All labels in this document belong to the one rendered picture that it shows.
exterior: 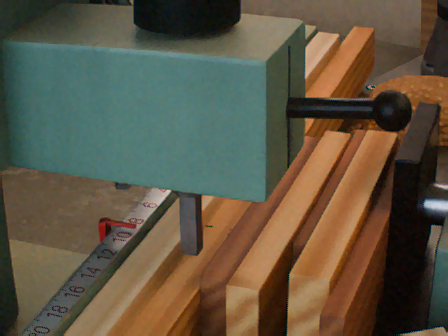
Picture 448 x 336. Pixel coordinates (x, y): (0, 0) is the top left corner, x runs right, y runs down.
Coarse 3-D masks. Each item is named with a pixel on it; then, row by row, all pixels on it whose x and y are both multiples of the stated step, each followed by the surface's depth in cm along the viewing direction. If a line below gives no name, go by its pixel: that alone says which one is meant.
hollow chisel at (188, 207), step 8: (184, 200) 53; (192, 200) 53; (200, 200) 53; (184, 208) 53; (192, 208) 53; (200, 208) 54; (184, 216) 53; (192, 216) 53; (200, 216) 54; (184, 224) 54; (192, 224) 53; (200, 224) 54; (184, 232) 54; (192, 232) 54; (200, 232) 54; (184, 240) 54; (192, 240) 54; (200, 240) 54; (184, 248) 54; (192, 248) 54; (200, 248) 54
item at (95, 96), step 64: (64, 64) 48; (128, 64) 47; (192, 64) 46; (256, 64) 45; (64, 128) 50; (128, 128) 49; (192, 128) 48; (256, 128) 47; (192, 192) 49; (256, 192) 48
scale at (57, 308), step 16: (160, 192) 59; (144, 208) 58; (112, 240) 54; (128, 240) 54; (96, 256) 53; (112, 256) 53; (80, 272) 51; (96, 272) 51; (64, 288) 50; (80, 288) 50; (48, 304) 48; (64, 304) 48; (32, 320) 47; (48, 320) 47
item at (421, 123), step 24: (432, 120) 59; (408, 144) 56; (432, 144) 59; (408, 168) 54; (432, 168) 60; (408, 192) 54; (432, 192) 58; (408, 216) 55; (432, 216) 58; (408, 240) 55; (408, 264) 56; (384, 288) 57; (408, 288) 57
